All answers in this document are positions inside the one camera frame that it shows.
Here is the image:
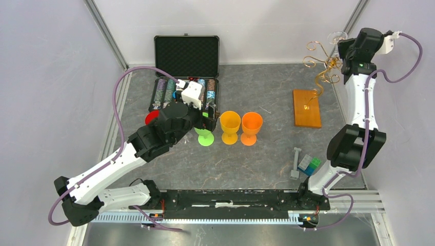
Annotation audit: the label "green plastic wine glass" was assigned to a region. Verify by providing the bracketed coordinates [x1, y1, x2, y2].
[194, 128, 214, 147]

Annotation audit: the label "yellow plastic wine glass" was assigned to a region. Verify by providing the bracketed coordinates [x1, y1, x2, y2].
[220, 111, 241, 145]

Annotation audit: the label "orange plastic wine glass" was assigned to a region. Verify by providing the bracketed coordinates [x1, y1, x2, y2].
[241, 112, 263, 146]

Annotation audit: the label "red plastic wine glass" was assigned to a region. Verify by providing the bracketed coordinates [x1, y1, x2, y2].
[144, 110, 160, 125]

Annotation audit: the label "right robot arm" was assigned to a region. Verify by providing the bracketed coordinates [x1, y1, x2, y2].
[296, 28, 386, 209]

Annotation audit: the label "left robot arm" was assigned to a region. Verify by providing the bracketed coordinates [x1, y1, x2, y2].
[54, 101, 219, 227]

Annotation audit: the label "wooden rack base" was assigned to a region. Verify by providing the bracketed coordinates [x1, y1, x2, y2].
[293, 89, 322, 129]

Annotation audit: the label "black poker chip case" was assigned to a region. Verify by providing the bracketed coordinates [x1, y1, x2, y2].
[154, 35, 220, 113]

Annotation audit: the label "blue green building blocks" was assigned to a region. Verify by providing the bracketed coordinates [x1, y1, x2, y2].
[298, 154, 321, 176]

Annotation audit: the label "gold wire glass rack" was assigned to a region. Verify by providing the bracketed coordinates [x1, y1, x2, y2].
[302, 40, 344, 109]

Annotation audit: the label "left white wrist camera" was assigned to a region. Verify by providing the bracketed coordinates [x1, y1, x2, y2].
[176, 79, 205, 110]

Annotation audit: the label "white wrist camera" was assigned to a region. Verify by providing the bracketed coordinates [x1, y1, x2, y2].
[376, 30, 402, 55]
[176, 79, 205, 110]

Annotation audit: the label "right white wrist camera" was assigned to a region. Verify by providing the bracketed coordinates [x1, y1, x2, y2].
[376, 30, 402, 55]

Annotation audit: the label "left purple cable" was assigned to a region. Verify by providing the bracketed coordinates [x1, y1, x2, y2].
[47, 66, 186, 233]

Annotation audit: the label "purple cable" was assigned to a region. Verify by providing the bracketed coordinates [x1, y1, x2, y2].
[302, 32, 424, 232]
[47, 66, 186, 233]

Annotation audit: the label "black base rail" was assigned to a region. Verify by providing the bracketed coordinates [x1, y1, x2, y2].
[140, 189, 330, 220]

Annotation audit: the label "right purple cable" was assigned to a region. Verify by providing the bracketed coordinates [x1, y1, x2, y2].
[302, 32, 424, 232]

